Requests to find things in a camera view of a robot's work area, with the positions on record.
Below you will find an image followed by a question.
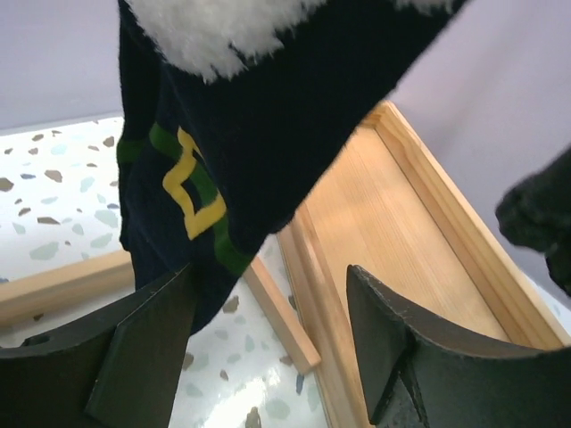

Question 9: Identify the wooden clothes rack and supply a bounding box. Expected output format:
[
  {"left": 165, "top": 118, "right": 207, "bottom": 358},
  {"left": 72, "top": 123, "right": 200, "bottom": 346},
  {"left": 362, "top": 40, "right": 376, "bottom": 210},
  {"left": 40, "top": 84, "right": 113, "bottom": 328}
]
[{"left": 1, "top": 102, "right": 570, "bottom": 427}]

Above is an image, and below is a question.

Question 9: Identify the black garment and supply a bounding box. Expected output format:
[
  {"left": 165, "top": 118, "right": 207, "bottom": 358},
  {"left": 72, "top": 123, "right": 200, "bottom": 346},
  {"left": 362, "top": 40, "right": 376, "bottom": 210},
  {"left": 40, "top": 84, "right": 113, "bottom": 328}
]
[{"left": 495, "top": 148, "right": 570, "bottom": 294}]

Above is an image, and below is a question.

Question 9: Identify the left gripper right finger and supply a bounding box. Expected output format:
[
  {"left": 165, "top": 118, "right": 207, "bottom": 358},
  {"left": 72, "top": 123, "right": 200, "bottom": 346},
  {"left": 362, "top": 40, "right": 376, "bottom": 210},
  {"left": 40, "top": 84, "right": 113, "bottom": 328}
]
[{"left": 346, "top": 266, "right": 570, "bottom": 427}]

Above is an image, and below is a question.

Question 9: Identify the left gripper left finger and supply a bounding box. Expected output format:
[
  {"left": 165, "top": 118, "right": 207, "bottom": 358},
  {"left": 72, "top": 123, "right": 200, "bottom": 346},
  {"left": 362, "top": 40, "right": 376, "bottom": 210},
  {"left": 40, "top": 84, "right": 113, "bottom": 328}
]
[{"left": 1, "top": 267, "right": 196, "bottom": 428}]

